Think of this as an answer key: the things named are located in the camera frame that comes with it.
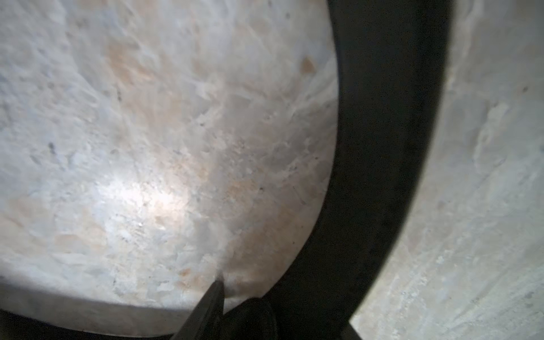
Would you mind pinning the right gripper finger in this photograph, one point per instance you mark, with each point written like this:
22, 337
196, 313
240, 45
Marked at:
205, 320

